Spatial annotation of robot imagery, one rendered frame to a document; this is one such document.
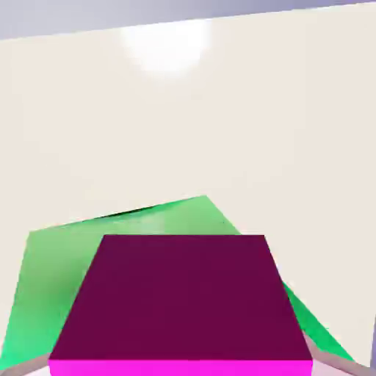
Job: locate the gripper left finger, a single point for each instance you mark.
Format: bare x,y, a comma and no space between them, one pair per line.
26,368

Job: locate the small magenta cube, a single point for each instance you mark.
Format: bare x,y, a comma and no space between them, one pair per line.
182,299

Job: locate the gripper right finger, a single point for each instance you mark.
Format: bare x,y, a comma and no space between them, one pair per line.
332,364

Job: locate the small green cube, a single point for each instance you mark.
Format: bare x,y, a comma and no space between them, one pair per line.
58,264

